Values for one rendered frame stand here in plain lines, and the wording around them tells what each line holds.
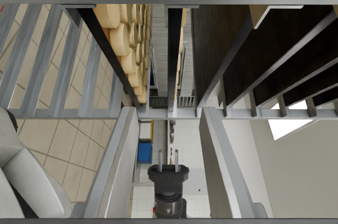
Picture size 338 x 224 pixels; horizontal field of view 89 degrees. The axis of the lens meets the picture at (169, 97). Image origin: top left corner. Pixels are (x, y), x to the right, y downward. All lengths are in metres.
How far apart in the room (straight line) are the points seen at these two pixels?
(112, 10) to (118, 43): 0.05
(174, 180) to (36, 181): 0.33
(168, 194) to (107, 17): 0.49
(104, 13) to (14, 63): 0.62
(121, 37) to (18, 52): 0.60
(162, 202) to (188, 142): 3.89
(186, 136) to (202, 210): 1.59
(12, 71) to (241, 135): 4.59
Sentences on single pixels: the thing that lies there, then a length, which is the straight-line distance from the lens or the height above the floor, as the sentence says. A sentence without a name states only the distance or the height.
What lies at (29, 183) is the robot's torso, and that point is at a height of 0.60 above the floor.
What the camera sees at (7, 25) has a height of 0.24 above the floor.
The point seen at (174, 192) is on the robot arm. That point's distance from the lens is 0.58.
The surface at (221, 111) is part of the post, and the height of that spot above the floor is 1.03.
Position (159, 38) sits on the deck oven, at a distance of 2.32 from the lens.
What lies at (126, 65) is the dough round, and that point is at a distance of 0.33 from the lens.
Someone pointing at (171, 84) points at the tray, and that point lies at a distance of 0.34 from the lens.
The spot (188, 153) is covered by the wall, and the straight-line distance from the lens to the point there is 4.38.
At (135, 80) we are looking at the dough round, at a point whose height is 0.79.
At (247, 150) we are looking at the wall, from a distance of 4.77.
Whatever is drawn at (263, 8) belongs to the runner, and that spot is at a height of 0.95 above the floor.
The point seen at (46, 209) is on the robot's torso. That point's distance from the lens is 0.44.
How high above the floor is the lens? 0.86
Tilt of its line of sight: level
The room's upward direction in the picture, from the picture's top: 90 degrees clockwise
